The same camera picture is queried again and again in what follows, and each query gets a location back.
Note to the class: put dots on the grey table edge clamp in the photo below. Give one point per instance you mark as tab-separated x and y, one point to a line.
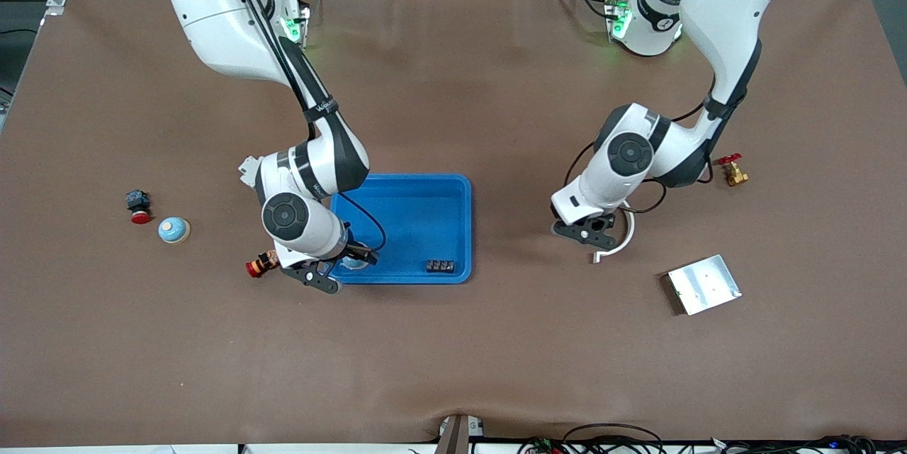
457	436

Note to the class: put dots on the silver metal plate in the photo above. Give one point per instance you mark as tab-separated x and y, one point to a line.
705	284

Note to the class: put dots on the white curved arc bracket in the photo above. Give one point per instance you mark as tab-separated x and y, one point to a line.
623	245

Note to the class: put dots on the black terminal block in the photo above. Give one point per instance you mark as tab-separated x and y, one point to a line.
440	267

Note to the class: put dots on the white circuit breaker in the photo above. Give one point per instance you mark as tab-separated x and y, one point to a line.
246	169

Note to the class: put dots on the light blue dome bell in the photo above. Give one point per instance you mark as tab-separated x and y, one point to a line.
173	230
354	265

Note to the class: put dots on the red mushroom pushbutton black base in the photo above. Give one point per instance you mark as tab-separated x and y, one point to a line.
138	202

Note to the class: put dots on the red emergency stop orange body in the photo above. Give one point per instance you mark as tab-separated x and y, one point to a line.
256	267

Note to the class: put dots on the blue plastic tray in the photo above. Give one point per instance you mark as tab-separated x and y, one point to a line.
418	220

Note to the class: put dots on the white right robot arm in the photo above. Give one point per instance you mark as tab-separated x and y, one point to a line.
227	22

